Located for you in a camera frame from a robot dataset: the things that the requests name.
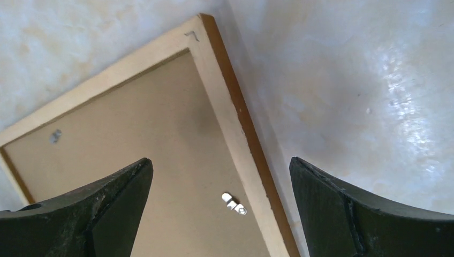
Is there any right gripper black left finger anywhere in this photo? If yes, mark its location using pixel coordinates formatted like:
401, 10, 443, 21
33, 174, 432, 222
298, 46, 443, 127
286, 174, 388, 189
1, 158, 153, 256

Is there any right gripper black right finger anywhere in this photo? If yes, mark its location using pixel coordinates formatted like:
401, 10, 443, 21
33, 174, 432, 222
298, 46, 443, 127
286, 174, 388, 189
289, 157, 453, 256

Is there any brown cardboard backing board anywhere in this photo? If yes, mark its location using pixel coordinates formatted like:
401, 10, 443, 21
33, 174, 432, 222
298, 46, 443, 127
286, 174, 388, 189
3, 54, 269, 256

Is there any wooden picture frame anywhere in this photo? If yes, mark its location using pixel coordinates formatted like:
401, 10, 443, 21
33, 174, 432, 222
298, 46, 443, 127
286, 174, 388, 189
1, 14, 299, 256

